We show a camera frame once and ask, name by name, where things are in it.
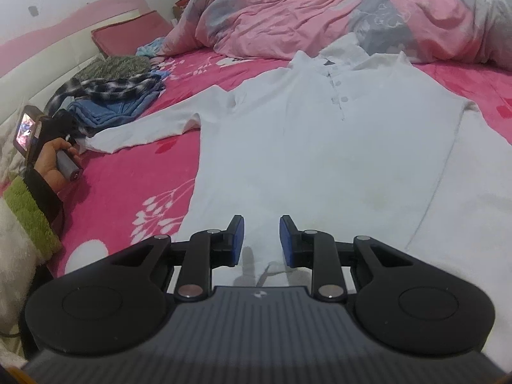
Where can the white long-sleeve shirt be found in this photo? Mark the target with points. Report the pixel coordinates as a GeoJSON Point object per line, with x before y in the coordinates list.
{"type": "Point", "coordinates": [320, 148]}

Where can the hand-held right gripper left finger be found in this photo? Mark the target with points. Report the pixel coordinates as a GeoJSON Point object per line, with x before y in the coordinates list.
{"type": "Point", "coordinates": [238, 240]}

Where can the dark pink cushion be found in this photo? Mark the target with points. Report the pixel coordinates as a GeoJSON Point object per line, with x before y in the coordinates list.
{"type": "Point", "coordinates": [132, 34]}

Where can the light blue cloth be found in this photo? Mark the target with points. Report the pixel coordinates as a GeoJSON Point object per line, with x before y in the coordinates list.
{"type": "Point", "coordinates": [150, 50]}

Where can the pink grey floral duvet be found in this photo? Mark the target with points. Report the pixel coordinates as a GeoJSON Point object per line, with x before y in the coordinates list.
{"type": "Point", "coordinates": [300, 12]}

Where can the pink cream headboard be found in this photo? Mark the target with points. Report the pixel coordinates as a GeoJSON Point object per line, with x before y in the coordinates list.
{"type": "Point", "coordinates": [40, 40]}

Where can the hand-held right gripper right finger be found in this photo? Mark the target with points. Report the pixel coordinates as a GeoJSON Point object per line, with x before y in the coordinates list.
{"type": "Point", "coordinates": [286, 240]}

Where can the person's left forearm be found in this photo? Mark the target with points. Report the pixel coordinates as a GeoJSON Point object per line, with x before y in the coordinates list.
{"type": "Point", "coordinates": [28, 216]}

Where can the blue folded garment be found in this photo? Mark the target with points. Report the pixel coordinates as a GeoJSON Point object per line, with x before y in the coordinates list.
{"type": "Point", "coordinates": [108, 114]}

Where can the small red box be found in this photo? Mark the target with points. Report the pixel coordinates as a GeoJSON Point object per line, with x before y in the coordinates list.
{"type": "Point", "coordinates": [180, 10]}

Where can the person's left hand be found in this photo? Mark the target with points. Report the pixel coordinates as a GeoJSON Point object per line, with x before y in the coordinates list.
{"type": "Point", "coordinates": [50, 164]}

